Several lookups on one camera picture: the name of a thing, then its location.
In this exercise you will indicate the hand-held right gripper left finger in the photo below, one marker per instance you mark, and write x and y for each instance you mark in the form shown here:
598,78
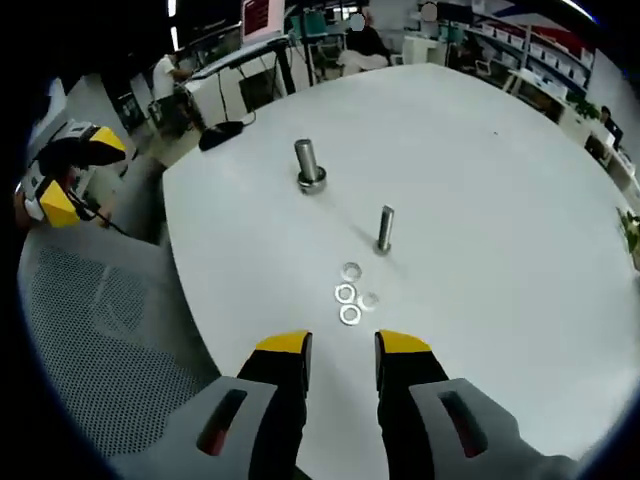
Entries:
240,400

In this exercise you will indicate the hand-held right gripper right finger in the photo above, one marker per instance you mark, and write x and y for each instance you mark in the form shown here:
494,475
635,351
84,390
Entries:
420,400

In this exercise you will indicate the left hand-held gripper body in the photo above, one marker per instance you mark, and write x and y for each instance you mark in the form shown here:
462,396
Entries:
35,185

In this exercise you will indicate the silver metal washer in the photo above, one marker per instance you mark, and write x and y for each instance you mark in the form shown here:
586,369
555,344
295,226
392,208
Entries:
362,301
345,271
344,315
338,294

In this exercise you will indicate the thin metal threaded stud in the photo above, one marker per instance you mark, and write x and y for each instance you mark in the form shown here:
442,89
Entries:
386,225

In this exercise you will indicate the thick metal threaded stud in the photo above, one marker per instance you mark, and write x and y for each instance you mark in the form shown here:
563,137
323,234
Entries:
306,157

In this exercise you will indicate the person's left hand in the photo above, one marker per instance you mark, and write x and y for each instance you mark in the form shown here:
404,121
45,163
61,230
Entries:
21,210

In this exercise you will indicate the grey mesh office chair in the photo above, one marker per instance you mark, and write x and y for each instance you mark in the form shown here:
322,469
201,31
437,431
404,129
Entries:
100,310

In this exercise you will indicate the black computer mouse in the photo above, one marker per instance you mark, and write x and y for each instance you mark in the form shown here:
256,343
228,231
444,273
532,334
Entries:
220,136

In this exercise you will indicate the white standing desk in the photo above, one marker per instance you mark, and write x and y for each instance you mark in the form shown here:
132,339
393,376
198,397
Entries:
235,57

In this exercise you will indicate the monitor with pink screen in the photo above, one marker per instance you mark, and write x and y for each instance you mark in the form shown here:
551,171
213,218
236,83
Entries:
262,15

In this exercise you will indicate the green partition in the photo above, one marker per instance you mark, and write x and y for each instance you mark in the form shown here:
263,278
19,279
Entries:
310,22

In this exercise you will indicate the small green desk plant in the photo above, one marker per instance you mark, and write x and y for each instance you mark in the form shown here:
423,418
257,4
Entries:
587,109

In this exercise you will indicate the white counter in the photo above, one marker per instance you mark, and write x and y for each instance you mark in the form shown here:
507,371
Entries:
422,50

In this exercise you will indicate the shelf with white bins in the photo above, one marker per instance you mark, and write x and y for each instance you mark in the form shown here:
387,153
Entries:
540,52

